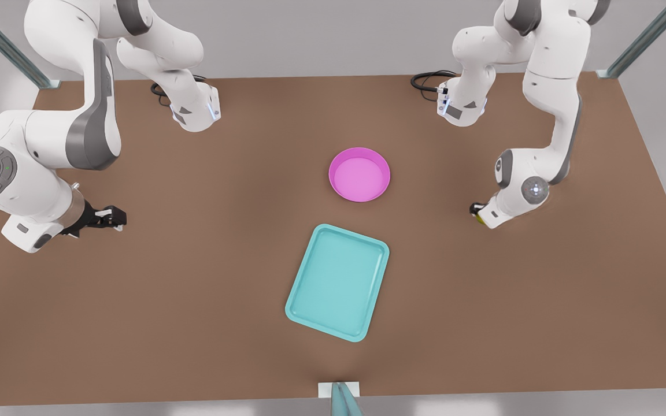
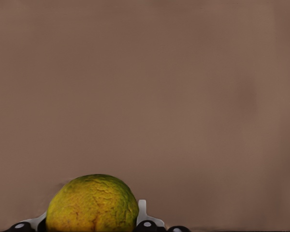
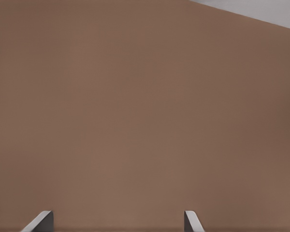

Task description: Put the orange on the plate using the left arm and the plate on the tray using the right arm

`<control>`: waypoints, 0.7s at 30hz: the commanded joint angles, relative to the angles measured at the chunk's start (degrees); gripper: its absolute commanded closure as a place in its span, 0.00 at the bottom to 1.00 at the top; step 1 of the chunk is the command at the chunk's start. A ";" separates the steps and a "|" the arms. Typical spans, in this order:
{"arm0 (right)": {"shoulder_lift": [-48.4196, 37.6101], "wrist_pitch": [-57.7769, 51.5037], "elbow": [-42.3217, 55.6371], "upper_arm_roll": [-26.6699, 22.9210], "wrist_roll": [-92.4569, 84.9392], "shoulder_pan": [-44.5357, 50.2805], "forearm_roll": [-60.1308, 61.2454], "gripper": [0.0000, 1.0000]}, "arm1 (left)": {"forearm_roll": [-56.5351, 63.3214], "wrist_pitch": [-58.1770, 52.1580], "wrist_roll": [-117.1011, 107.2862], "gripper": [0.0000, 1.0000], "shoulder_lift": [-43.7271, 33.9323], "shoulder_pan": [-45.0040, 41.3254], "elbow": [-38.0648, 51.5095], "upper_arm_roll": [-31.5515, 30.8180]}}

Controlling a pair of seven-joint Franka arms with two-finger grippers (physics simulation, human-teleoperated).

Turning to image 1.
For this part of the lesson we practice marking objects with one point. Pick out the silver frame post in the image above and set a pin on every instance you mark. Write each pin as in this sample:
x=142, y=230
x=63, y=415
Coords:
x=6, y=45
x=341, y=398
x=645, y=39

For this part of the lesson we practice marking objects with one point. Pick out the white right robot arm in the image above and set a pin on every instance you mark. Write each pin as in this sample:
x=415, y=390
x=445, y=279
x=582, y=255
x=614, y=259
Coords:
x=32, y=144

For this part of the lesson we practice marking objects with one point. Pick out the teal rectangular tray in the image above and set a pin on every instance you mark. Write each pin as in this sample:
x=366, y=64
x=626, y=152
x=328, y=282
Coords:
x=337, y=282

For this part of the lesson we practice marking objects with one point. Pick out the pink round plate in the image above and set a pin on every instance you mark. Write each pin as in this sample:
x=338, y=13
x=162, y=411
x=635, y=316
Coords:
x=359, y=175

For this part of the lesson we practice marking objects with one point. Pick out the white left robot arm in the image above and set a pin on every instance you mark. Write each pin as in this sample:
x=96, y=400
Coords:
x=558, y=86

